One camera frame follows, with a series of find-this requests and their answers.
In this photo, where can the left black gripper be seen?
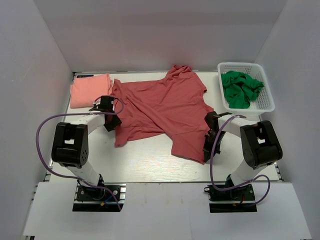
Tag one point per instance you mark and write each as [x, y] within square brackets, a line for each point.
[117, 121]

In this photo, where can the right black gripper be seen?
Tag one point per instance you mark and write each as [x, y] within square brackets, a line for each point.
[207, 148]

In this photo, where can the red t-shirt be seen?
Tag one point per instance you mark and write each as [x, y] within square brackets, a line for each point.
[173, 105]

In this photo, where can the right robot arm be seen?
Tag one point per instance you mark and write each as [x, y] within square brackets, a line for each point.
[259, 143]

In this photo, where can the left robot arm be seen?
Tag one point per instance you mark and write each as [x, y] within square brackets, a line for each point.
[71, 139]

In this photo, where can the folded pink t-shirt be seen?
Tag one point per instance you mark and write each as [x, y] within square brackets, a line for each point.
[84, 91]

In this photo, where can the white plastic basket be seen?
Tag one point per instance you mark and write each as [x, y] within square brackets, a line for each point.
[264, 102]

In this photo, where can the green t-shirt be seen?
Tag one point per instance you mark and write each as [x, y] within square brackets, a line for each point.
[240, 89]

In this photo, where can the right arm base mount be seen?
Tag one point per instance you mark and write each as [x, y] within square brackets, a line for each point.
[240, 200]

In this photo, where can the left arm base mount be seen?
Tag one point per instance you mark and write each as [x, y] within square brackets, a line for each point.
[87, 199]

